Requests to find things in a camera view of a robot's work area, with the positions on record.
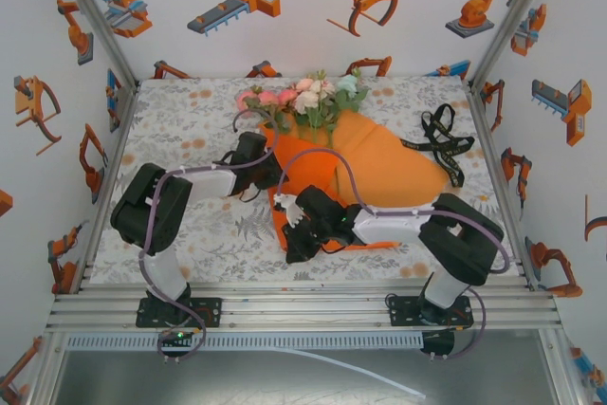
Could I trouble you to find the pink fake flower stem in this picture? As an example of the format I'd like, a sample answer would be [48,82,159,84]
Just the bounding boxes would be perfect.
[277,86,301,115]
[235,85,285,136]

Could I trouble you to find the orange wrapping paper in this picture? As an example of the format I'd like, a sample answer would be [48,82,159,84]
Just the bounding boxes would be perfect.
[258,108,450,253]

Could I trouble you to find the light blue fake flower stem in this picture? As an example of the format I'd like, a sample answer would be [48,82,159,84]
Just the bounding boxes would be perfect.
[326,66,372,138]

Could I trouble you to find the black printed ribbon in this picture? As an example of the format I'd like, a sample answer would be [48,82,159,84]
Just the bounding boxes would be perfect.
[399,103,476,189]

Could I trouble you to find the floral patterned tablecloth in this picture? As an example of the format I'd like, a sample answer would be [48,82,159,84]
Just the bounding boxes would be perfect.
[88,75,527,285]

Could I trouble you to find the white plastic tube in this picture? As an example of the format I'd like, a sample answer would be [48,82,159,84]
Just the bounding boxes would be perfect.
[269,346,427,399]

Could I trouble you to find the black controller box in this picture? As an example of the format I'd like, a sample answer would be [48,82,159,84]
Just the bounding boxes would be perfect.
[420,331,456,359]
[157,328,198,354]

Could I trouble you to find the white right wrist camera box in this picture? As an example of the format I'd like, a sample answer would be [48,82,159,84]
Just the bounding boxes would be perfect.
[273,193,304,229]

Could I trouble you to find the aluminium frame cross rail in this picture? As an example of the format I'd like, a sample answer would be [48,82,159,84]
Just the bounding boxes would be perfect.
[45,281,563,334]

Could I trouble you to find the grey slotted cable duct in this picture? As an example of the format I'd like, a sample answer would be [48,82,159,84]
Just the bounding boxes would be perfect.
[64,332,425,352]

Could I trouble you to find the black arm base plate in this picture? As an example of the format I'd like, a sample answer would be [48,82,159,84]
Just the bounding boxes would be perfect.
[388,294,475,329]
[136,297,224,329]

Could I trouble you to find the aluminium frame side rail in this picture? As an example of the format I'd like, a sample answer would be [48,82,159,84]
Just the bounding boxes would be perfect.
[467,83,540,291]
[70,84,141,293]

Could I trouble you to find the aluminium frame post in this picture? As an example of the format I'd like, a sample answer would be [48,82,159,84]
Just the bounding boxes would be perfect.
[46,0,139,88]
[467,0,566,88]

